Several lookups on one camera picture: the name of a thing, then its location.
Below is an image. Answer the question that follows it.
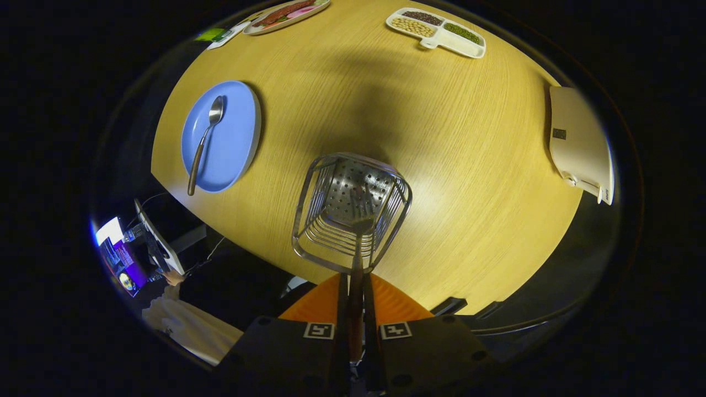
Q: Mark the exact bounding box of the white divided bean tray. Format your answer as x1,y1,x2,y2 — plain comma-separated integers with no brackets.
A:
386,7,486,59

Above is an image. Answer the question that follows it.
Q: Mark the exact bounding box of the white printed cloth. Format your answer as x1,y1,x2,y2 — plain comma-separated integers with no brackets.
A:
142,284,244,366

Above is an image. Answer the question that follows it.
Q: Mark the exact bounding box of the metal wire basket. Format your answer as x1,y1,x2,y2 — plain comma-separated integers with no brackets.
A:
291,153,413,275

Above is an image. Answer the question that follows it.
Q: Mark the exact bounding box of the blue round plate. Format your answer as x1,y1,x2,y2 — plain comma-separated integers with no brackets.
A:
181,81,262,194

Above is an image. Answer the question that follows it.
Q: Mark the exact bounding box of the lit computer monitor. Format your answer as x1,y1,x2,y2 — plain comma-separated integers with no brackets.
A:
95,217,149,298

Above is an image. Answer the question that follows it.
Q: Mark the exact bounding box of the dark handled fork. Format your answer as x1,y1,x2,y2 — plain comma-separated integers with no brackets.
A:
349,185,377,364

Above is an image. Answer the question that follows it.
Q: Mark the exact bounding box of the white toaster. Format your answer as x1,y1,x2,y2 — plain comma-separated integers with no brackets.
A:
549,85,615,206

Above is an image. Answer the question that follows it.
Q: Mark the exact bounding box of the dark handled metal spoon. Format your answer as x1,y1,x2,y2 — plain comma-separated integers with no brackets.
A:
187,95,225,196

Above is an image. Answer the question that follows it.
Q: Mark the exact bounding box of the plate of toy food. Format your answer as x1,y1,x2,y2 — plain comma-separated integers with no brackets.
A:
243,0,331,36

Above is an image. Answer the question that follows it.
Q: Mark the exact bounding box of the white square coaster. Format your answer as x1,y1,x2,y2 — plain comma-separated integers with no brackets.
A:
207,21,252,51

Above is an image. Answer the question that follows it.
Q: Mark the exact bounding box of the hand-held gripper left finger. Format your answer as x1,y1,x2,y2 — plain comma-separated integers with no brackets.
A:
218,273,351,397

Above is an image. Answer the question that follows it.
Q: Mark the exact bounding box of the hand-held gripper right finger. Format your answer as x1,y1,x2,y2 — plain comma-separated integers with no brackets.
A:
363,273,500,397

